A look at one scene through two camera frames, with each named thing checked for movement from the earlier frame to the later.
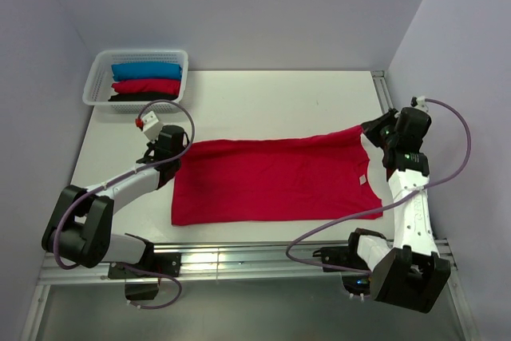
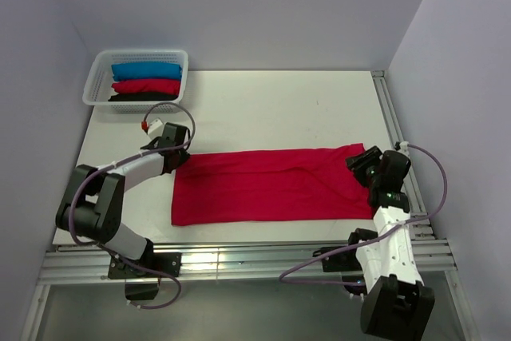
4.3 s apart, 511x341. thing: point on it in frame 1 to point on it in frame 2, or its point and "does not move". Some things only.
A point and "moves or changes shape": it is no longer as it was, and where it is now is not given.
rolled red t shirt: [164, 86] does not move
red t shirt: [318, 176] moves or changes shape
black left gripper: [152, 144] does not move
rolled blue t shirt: [147, 71] does not move
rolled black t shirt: [143, 97] does not move
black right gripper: [371, 128] to [369, 156]
